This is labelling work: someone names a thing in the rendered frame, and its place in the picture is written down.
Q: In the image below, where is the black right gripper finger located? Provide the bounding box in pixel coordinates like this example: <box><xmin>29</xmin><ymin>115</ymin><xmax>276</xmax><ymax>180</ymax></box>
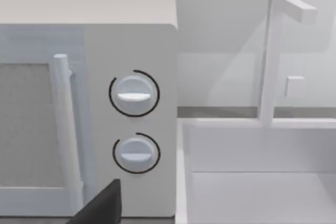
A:
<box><xmin>66</xmin><ymin>178</ymin><xmax>122</xmax><ymax>224</ymax></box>

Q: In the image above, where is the pale blue microwave knob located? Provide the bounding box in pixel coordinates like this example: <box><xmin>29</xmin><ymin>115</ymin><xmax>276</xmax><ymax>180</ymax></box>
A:
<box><xmin>114</xmin><ymin>75</ymin><xmax>154</xmax><ymax>112</ymax></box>
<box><xmin>117</xmin><ymin>138</ymin><xmax>155</xmax><ymax>169</ymax></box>

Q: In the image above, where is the microwave oven door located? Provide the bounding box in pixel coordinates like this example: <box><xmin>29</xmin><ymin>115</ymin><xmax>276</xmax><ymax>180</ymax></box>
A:
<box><xmin>0</xmin><ymin>24</ymin><xmax>89</xmax><ymax>210</ymax></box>

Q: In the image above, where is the white sink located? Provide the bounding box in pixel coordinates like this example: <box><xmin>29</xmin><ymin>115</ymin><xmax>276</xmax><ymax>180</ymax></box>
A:
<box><xmin>175</xmin><ymin>118</ymin><xmax>336</xmax><ymax>224</ymax></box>

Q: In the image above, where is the pale microwave oven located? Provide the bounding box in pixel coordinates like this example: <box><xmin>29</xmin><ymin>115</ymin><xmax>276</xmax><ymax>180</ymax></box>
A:
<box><xmin>0</xmin><ymin>0</ymin><xmax>179</xmax><ymax>224</ymax></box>

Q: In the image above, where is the tall white tap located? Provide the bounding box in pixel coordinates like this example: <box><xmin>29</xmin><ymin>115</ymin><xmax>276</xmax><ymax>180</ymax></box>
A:
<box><xmin>258</xmin><ymin>0</ymin><xmax>318</xmax><ymax>127</ymax></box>

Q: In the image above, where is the white microwave door handle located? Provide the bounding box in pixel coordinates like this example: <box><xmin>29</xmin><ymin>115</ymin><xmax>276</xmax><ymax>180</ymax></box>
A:
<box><xmin>53</xmin><ymin>54</ymin><xmax>82</xmax><ymax>204</ymax></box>

